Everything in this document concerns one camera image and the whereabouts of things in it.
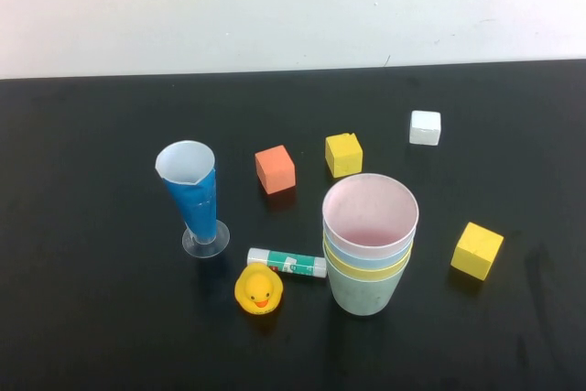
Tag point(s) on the yellow rubber duck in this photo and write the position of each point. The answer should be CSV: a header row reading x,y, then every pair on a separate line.
x,y
258,292

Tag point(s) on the light blue plastic cup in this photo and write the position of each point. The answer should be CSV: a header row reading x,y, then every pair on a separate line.
x,y
361,263

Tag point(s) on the pink plastic cup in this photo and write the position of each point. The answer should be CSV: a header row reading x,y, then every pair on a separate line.
x,y
371,212

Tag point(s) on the green white glue stick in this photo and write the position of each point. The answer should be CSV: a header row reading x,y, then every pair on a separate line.
x,y
284,263

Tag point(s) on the yellow cube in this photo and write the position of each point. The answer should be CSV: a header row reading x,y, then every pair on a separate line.
x,y
476,251

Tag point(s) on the yellow cube chipped corner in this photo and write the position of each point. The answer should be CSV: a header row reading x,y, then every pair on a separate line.
x,y
343,155

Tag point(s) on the yellow plastic cup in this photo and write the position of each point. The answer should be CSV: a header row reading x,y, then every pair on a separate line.
x,y
361,274

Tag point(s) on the orange cube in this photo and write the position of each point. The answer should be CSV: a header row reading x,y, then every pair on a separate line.
x,y
275,170

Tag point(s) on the light green plastic cup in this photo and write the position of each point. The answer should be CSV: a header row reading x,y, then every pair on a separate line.
x,y
361,297

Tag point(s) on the blue taped measuring cylinder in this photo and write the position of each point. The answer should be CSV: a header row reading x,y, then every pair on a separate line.
x,y
194,201

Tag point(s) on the white cube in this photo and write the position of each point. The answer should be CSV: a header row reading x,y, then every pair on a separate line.
x,y
426,127

